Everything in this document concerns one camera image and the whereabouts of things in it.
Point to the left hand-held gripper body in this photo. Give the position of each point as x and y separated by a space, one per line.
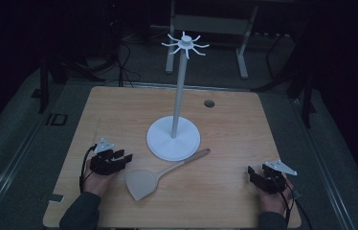
103 164

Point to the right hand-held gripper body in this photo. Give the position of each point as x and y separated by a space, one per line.
274 182

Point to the person's right hand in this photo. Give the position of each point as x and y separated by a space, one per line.
274 202

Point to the person's left hand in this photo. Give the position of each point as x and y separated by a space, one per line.
95 183

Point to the beige spatula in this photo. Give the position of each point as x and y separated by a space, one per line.
143 182

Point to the white hook rack stand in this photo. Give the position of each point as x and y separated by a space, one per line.
173 140

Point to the black metal stand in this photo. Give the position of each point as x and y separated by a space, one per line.
306 96
43 86

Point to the white metal table frame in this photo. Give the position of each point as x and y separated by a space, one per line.
212 25

